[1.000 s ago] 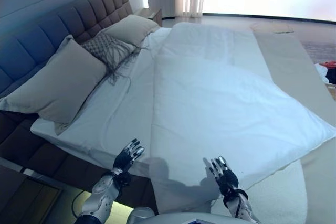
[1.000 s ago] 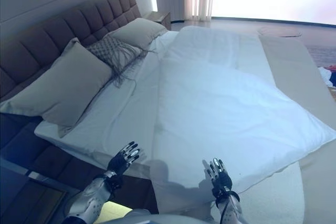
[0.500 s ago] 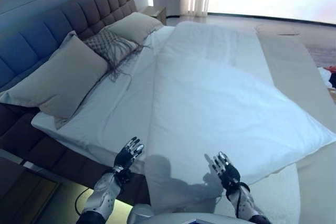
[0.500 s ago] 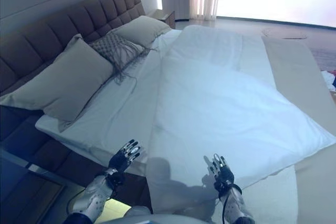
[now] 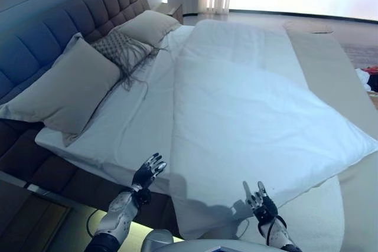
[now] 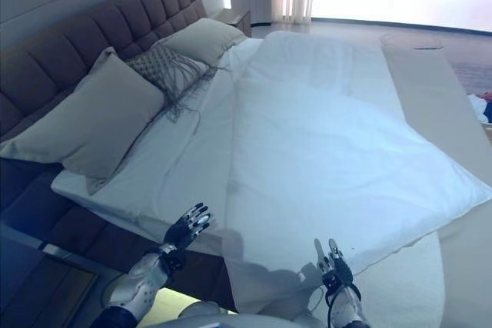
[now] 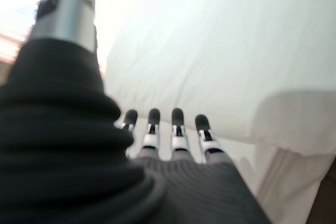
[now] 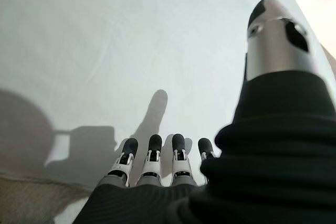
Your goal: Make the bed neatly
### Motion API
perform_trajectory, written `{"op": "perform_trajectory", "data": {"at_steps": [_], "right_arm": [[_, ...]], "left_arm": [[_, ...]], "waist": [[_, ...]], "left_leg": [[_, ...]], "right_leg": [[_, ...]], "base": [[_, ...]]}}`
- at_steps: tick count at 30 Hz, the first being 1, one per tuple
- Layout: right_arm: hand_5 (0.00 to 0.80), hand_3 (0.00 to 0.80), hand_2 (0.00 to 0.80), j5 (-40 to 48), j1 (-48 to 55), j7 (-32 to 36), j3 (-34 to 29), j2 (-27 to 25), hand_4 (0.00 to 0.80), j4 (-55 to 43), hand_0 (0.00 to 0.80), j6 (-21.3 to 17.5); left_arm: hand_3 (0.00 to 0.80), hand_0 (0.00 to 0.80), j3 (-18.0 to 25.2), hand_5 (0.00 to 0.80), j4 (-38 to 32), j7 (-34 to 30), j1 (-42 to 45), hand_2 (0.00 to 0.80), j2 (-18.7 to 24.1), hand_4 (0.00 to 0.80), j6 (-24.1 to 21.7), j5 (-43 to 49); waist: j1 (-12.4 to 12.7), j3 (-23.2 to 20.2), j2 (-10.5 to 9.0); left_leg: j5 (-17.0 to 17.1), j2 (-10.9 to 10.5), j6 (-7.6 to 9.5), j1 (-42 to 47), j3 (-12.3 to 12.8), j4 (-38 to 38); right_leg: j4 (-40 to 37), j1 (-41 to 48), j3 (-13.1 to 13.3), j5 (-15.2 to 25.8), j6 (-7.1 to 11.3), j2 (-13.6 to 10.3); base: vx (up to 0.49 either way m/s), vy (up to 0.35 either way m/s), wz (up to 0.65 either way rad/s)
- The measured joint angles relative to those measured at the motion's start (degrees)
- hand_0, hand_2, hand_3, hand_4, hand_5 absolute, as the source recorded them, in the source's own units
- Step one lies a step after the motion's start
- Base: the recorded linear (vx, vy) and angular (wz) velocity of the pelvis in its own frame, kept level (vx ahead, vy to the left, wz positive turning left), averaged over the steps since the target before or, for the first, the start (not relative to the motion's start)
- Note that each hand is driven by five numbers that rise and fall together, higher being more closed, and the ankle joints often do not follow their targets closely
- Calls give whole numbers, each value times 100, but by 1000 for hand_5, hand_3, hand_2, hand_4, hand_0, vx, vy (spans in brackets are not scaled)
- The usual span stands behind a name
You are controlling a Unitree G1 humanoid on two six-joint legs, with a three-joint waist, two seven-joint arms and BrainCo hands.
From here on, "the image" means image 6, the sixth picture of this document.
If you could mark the pile of clothes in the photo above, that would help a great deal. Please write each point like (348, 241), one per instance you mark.
(482, 107)

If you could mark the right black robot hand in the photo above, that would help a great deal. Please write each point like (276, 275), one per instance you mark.
(340, 274)

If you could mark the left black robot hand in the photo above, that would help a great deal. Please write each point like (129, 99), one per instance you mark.
(180, 234)

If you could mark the white duvet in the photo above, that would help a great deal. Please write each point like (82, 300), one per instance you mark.
(326, 143)

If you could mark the large beige pillow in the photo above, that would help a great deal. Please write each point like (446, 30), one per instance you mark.
(92, 120)

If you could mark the brown tufted headboard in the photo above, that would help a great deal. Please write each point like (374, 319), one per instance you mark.
(77, 40)

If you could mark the dark glass nightstand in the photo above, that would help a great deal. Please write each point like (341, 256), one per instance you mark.
(46, 289)

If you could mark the beige bed runner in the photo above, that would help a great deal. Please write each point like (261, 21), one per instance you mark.
(453, 86)

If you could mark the silver robot torso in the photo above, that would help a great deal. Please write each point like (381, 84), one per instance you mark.
(215, 320)

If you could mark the wooden nightstand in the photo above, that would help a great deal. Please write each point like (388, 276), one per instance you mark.
(236, 20)

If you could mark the grey woven fringed cushion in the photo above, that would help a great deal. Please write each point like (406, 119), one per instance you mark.
(157, 65)

